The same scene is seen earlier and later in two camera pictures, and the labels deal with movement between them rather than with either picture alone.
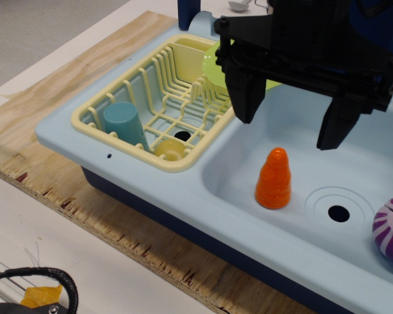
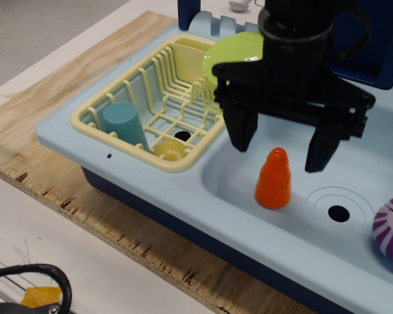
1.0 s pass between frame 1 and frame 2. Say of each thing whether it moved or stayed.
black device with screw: stayed
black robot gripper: moved
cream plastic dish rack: stayed
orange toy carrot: stayed
